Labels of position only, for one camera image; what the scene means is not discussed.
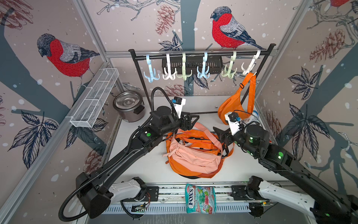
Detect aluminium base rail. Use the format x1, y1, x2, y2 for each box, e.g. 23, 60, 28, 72
100, 183, 276, 217

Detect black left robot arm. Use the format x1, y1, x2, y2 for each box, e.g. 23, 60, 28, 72
59, 106, 199, 222

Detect black corrugated cable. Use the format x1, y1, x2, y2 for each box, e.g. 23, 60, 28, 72
58, 86, 180, 222

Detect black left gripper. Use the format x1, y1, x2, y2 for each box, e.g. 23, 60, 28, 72
159, 111, 199, 136

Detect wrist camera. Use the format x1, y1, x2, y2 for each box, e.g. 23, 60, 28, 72
172, 97, 186, 119
225, 112, 243, 136

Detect orange backpack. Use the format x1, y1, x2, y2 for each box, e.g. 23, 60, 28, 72
165, 127, 235, 179

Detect Fox's candy bag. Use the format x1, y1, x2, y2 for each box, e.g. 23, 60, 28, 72
185, 184, 217, 214

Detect light green hook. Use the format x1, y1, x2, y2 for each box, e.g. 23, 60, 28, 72
221, 51, 237, 79
176, 53, 193, 81

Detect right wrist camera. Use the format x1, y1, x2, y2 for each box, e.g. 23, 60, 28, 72
225, 112, 243, 136

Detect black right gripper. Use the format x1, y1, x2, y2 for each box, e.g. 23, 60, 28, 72
213, 118, 259, 158

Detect light blue hook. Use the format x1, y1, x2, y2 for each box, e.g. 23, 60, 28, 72
143, 55, 160, 83
197, 52, 210, 79

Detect orange waist bag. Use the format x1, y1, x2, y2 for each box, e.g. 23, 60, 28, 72
218, 72, 256, 125

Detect black clothes rack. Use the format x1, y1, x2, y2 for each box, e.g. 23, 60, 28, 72
128, 43, 276, 110

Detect stainless steel rice cooker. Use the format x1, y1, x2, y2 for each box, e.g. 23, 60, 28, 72
113, 91, 145, 123

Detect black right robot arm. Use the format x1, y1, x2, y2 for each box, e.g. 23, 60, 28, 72
213, 121, 358, 224

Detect pink waist bag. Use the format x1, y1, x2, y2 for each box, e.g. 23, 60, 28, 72
163, 121, 224, 174

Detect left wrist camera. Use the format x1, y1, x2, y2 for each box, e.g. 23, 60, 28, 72
172, 97, 186, 119

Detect white wire mesh shelf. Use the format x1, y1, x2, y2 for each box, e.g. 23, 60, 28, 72
70, 68, 119, 128

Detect white hook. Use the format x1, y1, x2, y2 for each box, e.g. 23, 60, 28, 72
162, 53, 177, 80
241, 49, 261, 76

